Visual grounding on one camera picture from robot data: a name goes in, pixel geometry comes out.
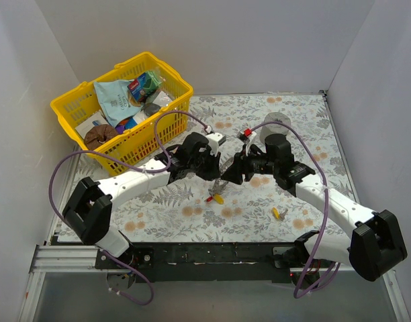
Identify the yellow key tag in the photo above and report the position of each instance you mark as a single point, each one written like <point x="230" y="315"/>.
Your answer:
<point x="219" y="199"/>

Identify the light blue chips bag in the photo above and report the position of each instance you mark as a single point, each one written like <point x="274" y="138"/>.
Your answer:
<point x="115" y="101"/>

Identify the aluminium frame rail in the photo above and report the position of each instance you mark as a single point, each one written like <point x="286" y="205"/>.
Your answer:
<point x="76" y="258"/>

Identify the white card box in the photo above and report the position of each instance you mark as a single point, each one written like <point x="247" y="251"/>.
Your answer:
<point x="88" y="124"/>

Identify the yellow headed loose key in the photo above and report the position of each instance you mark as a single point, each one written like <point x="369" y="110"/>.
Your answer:
<point x="279" y="215"/>

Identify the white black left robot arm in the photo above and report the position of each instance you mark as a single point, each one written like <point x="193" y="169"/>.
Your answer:
<point x="88" y="210"/>

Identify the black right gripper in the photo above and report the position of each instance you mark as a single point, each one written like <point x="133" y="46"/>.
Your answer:
<point x="243" y="164"/>

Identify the yellow plastic basket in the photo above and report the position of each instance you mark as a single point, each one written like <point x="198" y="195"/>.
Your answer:
<point x="162" y="115"/>

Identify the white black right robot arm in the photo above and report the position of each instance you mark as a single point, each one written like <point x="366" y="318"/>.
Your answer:
<point x="373" y="243"/>

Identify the blue green sponge pack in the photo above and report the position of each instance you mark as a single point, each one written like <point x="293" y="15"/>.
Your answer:
<point x="144" y="85"/>

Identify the floral table mat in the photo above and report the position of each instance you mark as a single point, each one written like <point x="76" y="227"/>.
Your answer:
<point x="179" y="213"/>

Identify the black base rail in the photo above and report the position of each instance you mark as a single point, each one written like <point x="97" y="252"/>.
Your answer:
<point x="219" y="272"/>

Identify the grey tape roll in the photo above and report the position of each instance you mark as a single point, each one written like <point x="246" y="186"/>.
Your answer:
<point x="275" y="120"/>

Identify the brown round pastry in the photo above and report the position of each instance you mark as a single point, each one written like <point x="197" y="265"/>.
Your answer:
<point x="99" y="135"/>

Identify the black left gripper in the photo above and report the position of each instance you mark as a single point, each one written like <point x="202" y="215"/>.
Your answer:
<point x="210" y="164"/>

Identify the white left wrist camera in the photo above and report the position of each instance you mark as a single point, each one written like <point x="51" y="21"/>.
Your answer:
<point x="215" y="140"/>

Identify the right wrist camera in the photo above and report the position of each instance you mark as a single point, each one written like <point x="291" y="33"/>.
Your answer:
<point x="247" y="137"/>

